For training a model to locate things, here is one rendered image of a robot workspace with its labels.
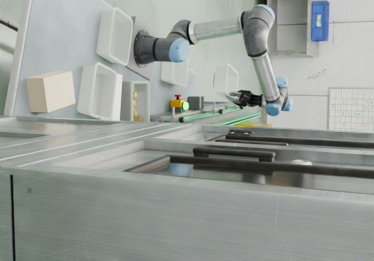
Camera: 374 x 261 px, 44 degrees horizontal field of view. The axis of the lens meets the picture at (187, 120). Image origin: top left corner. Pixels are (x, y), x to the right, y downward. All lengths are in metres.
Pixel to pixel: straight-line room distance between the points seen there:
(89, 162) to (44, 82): 0.88
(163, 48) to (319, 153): 1.50
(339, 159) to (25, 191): 0.51
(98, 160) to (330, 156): 0.40
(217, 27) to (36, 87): 0.97
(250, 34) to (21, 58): 0.97
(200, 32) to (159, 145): 1.41
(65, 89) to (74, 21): 0.32
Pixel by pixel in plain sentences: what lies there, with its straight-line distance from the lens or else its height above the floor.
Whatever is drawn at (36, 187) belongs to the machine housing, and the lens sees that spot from 0.67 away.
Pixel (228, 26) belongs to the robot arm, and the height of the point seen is 1.21.
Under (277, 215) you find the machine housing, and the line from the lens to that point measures 0.53.
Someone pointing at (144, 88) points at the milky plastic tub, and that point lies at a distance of 2.26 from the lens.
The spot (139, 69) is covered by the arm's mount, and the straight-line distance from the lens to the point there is 2.34.
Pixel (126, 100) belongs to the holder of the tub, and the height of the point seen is 0.81.
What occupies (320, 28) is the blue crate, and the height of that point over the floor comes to 1.01.
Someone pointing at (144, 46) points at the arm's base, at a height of 0.81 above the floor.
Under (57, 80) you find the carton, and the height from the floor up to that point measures 0.82.
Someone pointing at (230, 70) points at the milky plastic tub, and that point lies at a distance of 2.60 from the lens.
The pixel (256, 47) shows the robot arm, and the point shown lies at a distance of 2.07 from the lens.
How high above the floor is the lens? 1.87
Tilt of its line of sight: 22 degrees down
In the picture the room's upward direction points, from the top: 92 degrees clockwise
